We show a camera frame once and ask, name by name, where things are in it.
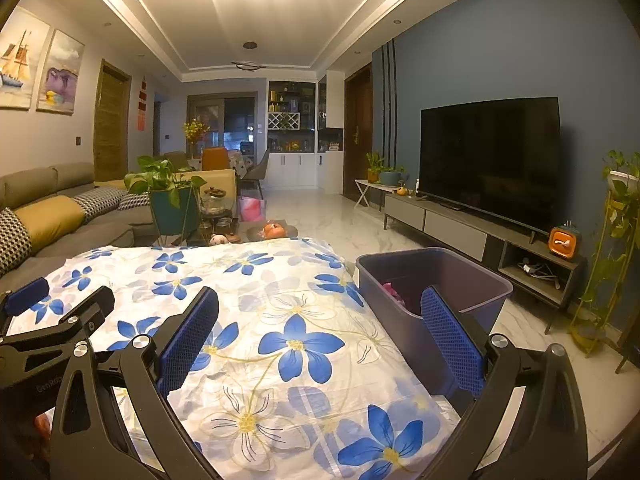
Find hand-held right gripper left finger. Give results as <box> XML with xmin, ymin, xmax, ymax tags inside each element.
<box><xmin>50</xmin><ymin>287</ymin><xmax>223</xmax><ymax>480</ymax></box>

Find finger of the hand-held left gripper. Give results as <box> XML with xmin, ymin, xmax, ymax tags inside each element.
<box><xmin>0</xmin><ymin>286</ymin><xmax>116</xmax><ymax>376</ymax></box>
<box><xmin>0</xmin><ymin>276</ymin><xmax>51</xmax><ymax>320</ymax></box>

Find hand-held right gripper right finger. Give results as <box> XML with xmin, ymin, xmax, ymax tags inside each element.
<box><xmin>420</xmin><ymin>287</ymin><xmax>588</xmax><ymax>480</ymax></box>

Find purple plastic bin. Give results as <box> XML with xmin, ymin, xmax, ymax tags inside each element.
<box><xmin>356</xmin><ymin>247</ymin><xmax>515</xmax><ymax>401</ymax></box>

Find large houndstooth pillow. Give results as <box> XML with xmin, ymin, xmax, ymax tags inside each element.
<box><xmin>0</xmin><ymin>207</ymin><xmax>33</xmax><ymax>276</ymax></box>

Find yellow sofa cushion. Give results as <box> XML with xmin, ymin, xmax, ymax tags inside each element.
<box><xmin>15</xmin><ymin>195</ymin><xmax>86</xmax><ymax>253</ymax></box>

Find grey sofa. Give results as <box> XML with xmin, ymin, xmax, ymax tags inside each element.
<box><xmin>0</xmin><ymin>160</ymin><xmax>236</xmax><ymax>296</ymax></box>

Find blue floral blanket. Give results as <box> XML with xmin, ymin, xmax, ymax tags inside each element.
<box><xmin>5</xmin><ymin>237</ymin><xmax>463</xmax><ymax>480</ymax></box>

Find dark coffee table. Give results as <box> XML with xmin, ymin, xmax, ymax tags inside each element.
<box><xmin>150</xmin><ymin>217</ymin><xmax>301</xmax><ymax>250</ymax></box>

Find grey television cabinet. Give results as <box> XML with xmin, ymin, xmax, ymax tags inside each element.
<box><xmin>384</xmin><ymin>194</ymin><xmax>587</xmax><ymax>306</ymax></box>

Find teal potted plant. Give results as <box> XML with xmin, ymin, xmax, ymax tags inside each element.
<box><xmin>124</xmin><ymin>155</ymin><xmax>208</xmax><ymax>248</ymax></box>

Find fruit plate with oranges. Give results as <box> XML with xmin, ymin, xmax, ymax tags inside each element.
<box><xmin>247</xmin><ymin>220</ymin><xmax>300</xmax><ymax>241</ymax></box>

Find pink gift bag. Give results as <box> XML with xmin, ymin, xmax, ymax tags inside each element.
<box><xmin>239</xmin><ymin>196</ymin><xmax>267</xmax><ymax>223</ymax></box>

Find small orange speaker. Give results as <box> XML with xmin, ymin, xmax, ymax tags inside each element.
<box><xmin>548</xmin><ymin>225</ymin><xmax>582</xmax><ymax>261</ymax></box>

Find white folding side table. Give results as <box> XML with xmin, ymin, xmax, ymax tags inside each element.
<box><xmin>355</xmin><ymin>179</ymin><xmax>401</xmax><ymax>208</ymax></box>

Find small potted plants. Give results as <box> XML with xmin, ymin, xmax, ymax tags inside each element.
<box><xmin>366</xmin><ymin>152</ymin><xmax>408</xmax><ymax>185</ymax></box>

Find orange dining chair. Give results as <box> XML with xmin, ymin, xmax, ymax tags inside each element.
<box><xmin>201</xmin><ymin>146</ymin><xmax>228</xmax><ymax>171</ymax></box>

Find grey dining chair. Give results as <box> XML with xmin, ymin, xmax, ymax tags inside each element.
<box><xmin>245</xmin><ymin>147</ymin><xmax>271</xmax><ymax>198</ymax></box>

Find flat screen television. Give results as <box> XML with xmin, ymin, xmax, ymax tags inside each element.
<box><xmin>419</xmin><ymin>96</ymin><xmax>561</xmax><ymax>233</ymax></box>

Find light wooden door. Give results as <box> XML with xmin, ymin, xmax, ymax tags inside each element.
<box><xmin>93</xmin><ymin>58</ymin><xmax>132</xmax><ymax>182</ymax></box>

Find white display cabinet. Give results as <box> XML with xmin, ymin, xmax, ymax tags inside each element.
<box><xmin>266</xmin><ymin>72</ymin><xmax>346</xmax><ymax>191</ymax></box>

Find yellow flower bouquet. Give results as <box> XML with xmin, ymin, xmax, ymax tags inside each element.
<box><xmin>182</xmin><ymin>119</ymin><xmax>211</xmax><ymax>143</ymax></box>

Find gold plant stand with vines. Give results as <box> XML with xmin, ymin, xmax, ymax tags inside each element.
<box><xmin>570</xmin><ymin>149</ymin><xmax>640</xmax><ymax>356</ymax></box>

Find purple abstract painting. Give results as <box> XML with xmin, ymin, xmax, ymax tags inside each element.
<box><xmin>36</xmin><ymin>29</ymin><xmax>86</xmax><ymax>113</ymax></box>

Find sliding glass door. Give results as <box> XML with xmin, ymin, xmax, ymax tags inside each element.
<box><xmin>186</xmin><ymin>91</ymin><xmax>261</xmax><ymax>158</ymax></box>

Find dark wooden door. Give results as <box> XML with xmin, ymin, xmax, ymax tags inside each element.
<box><xmin>344</xmin><ymin>62</ymin><xmax>375</xmax><ymax>195</ymax></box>

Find sailing ship painting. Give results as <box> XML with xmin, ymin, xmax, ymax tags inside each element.
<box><xmin>0</xmin><ymin>6</ymin><xmax>52</xmax><ymax>110</ymax></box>

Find red wall hanging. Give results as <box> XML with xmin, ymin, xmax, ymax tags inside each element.
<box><xmin>137</xmin><ymin>75</ymin><xmax>149</xmax><ymax>132</ymax></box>

